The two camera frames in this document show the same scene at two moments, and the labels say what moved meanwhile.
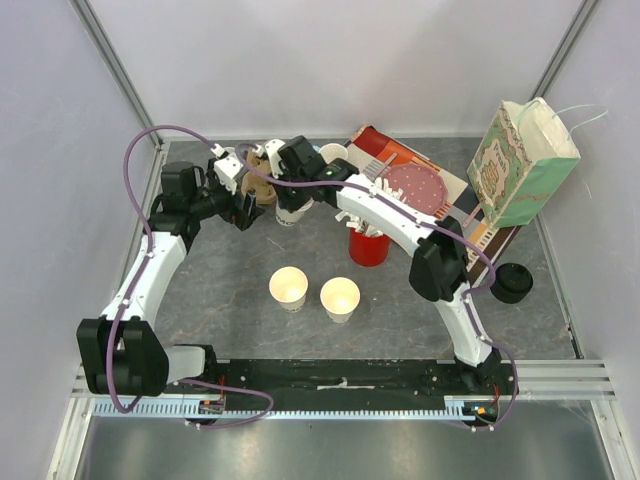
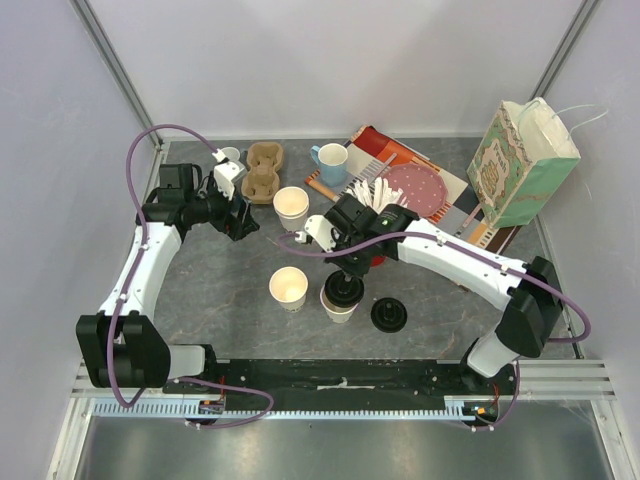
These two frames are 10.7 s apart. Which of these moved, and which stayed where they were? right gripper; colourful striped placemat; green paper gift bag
Moved: right gripper
Stayed: green paper gift bag; colourful striped placemat
